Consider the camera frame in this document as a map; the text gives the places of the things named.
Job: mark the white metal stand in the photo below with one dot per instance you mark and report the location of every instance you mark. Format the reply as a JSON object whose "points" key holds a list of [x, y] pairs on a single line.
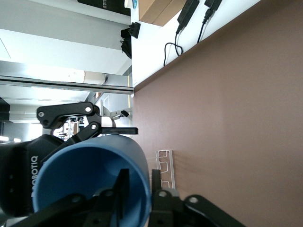
{"points": [[111, 113]]}

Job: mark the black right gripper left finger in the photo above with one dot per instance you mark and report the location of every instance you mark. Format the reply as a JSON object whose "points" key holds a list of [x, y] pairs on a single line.
{"points": [[123, 189]]}

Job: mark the cardboard box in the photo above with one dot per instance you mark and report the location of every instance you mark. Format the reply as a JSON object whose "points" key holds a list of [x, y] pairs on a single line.
{"points": [[156, 10]]}

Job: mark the aluminium beam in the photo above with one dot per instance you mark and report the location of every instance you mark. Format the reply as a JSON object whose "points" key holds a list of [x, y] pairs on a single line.
{"points": [[71, 85]]}

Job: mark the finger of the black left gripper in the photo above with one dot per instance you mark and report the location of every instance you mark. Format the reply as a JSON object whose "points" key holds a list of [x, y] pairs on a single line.
{"points": [[66, 110]]}

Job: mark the black box with white print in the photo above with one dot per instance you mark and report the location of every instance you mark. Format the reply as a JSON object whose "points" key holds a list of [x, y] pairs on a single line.
{"points": [[104, 6]]}

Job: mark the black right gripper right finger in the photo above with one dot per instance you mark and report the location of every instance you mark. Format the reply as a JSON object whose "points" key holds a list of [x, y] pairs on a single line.
{"points": [[165, 208]]}

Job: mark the blue cup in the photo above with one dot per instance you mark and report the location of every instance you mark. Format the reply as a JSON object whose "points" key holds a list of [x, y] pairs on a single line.
{"points": [[78, 170]]}

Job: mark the black bag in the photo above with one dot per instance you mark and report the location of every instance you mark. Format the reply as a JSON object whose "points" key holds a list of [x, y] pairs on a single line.
{"points": [[126, 45]]}

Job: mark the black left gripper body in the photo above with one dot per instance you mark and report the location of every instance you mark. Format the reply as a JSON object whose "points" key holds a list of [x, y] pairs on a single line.
{"points": [[19, 170]]}

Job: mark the black clamp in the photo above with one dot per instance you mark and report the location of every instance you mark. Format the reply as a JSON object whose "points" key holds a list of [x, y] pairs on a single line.
{"points": [[135, 29]]}

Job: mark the black power adapter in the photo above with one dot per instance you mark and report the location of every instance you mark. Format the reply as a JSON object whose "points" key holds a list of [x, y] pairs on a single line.
{"points": [[188, 11]]}

